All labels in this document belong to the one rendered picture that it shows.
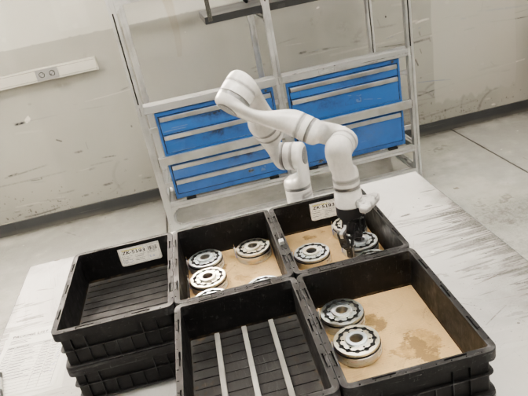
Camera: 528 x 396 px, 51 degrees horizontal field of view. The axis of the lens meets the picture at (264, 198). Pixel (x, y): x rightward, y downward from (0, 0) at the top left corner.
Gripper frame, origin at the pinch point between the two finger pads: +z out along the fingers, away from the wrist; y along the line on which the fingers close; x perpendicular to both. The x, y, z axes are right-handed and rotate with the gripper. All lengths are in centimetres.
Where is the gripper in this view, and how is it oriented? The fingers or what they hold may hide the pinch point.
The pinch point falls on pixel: (354, 248)
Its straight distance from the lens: 158.3
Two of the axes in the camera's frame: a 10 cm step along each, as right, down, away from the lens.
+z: 1.8, 8.9, 4.1
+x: 8.2, 0.9, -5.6
